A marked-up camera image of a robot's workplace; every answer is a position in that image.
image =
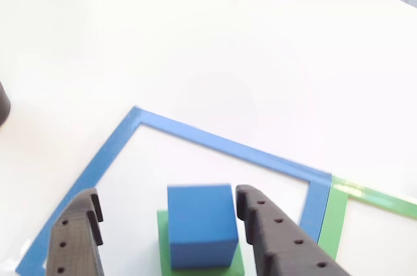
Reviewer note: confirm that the green square frame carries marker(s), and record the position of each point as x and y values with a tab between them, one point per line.
334	217

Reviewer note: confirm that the black camera tripod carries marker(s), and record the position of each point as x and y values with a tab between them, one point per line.
3	103

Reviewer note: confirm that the small blue cube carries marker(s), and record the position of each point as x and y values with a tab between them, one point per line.
200	217

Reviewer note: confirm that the green square block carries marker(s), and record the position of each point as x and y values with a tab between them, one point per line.
163	243

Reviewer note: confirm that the blue square frame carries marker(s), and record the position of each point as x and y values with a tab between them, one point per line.
107	155

